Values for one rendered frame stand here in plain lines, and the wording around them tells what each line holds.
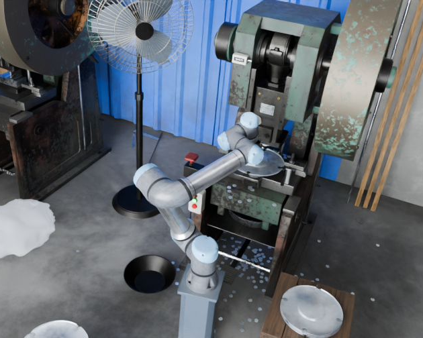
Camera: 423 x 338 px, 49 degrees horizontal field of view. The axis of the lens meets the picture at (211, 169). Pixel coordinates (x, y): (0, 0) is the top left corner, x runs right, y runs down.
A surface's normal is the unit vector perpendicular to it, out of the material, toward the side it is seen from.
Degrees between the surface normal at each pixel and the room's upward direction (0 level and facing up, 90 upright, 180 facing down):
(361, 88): 80
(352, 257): 0
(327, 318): 0
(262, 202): 90
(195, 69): 90
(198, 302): 90
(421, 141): 90
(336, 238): 0
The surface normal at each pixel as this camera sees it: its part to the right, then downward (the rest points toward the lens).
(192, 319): -0.22, 0.52
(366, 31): -0.25, -0.18
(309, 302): 0.08, -0.83
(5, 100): -0.43, 0.47
